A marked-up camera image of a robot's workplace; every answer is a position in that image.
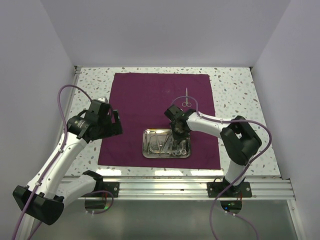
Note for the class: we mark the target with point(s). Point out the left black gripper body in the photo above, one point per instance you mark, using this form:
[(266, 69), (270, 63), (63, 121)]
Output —
[(107, 128)]

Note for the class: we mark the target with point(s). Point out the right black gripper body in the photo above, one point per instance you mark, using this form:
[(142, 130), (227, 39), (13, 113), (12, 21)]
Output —
[(178, 135)]

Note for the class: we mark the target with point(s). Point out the steel scissors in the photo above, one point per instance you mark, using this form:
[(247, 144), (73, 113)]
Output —
[(186, 102), (178, 149)]

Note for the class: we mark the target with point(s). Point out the purple cloth wrap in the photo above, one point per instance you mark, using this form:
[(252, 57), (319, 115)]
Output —
[(141, 100)]

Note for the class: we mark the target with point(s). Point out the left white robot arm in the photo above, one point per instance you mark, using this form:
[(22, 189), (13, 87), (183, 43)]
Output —
[(40, 198)]

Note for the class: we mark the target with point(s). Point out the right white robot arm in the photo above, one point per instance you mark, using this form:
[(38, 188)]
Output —
[(239, 139)]

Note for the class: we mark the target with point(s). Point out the steel tweezers in tray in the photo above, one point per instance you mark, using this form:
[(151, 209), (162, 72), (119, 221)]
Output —
[(166, 143)]

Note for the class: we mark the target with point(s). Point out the steel forceps in tray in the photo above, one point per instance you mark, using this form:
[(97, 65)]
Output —
[(158, 143)]

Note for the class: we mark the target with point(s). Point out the steel instrument tray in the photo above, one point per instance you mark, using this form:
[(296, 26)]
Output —
[(150, 149)]

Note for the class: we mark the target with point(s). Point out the aluminium left rail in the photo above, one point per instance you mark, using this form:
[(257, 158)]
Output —
[(70, 100)]

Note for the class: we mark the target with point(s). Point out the aluminium rail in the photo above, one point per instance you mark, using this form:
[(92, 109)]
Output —
[(70, 100), (197, 188)]

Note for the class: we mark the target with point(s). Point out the aluminium front rail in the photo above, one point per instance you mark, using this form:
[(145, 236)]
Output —
[(197, 188)]

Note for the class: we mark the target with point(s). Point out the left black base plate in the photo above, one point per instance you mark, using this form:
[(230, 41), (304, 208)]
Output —
[(111, 186)]

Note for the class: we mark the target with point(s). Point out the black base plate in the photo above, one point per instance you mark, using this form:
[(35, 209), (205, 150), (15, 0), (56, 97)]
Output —
[(222, 189), (111, 186)]

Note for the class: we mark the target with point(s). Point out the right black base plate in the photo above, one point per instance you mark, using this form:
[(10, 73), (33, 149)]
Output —
[(222, 189)]

